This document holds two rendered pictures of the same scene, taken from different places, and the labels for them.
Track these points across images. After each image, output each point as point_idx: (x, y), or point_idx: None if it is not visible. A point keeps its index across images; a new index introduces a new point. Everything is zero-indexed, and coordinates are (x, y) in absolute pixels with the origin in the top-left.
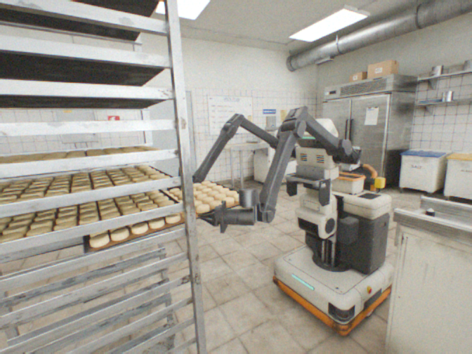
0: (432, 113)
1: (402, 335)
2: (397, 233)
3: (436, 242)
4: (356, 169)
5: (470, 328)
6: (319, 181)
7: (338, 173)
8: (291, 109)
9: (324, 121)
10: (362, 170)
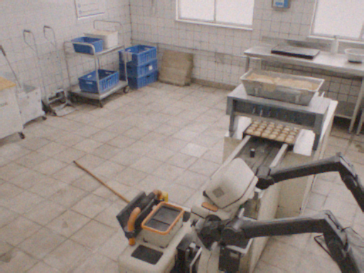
0: None
1: (254, 256)
2: (250, 207)
3: (266, 190)
4: (131, 206)
5: (266, 215)
6: (257, 219)
7: (143, 224)
8: (341, 161)
9: (244, 163)
10: (136, 202)
